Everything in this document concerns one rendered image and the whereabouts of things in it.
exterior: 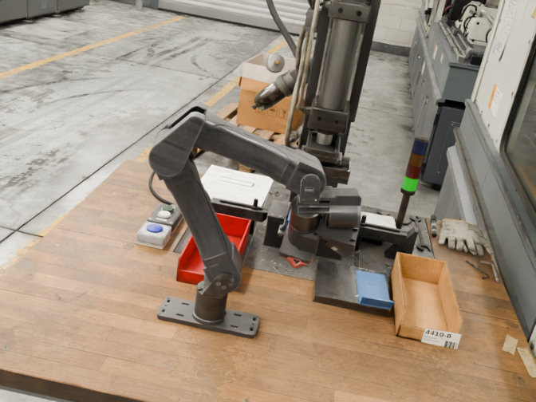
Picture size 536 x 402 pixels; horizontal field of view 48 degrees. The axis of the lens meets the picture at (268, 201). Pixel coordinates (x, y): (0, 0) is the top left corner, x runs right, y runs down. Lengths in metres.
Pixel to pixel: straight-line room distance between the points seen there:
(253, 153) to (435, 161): 3.66
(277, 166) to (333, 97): 0.38
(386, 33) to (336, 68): 9.29
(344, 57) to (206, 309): 0.62
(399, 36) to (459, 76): 6.22
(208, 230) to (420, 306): 0.56
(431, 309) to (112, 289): 0.71
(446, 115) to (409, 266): 3.11
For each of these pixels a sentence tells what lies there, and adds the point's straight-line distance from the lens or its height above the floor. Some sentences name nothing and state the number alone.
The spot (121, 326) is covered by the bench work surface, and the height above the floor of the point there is 0.90.
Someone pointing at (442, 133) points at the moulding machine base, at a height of 0.46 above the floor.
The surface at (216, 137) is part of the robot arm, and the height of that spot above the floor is 1.30.
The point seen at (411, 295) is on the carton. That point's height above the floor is 0.90.
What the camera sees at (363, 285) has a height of 0.92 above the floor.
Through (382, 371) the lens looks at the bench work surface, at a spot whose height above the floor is 0.90.
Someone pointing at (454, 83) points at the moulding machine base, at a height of 0.83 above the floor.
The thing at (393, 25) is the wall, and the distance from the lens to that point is 10.64.
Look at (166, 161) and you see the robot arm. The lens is 1.04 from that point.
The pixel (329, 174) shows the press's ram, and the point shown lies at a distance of 1.44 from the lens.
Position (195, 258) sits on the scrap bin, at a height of 0.91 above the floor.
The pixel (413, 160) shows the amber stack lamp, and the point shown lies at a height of 1.14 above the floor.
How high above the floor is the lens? 1.63
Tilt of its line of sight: 24 degrees down
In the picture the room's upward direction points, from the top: 9 degrees clockwise
